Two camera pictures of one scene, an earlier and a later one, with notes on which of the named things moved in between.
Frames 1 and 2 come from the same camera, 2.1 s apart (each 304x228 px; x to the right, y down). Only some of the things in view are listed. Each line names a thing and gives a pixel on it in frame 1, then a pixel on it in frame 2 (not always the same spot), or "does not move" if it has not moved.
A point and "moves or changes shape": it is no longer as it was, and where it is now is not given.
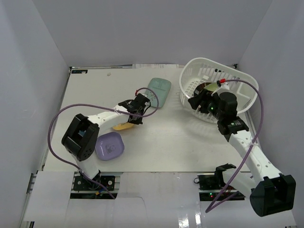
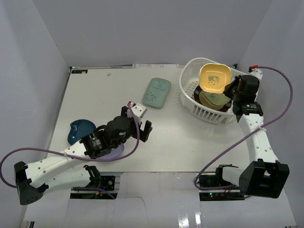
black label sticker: [79, 71] does not move
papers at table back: [156, 66] does not move
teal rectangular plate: [161, 87] does not move
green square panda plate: [211, 86] moves or changes shape
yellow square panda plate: [123, 126] moves or changes shape
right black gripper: [203, 99] -> [227, 88]
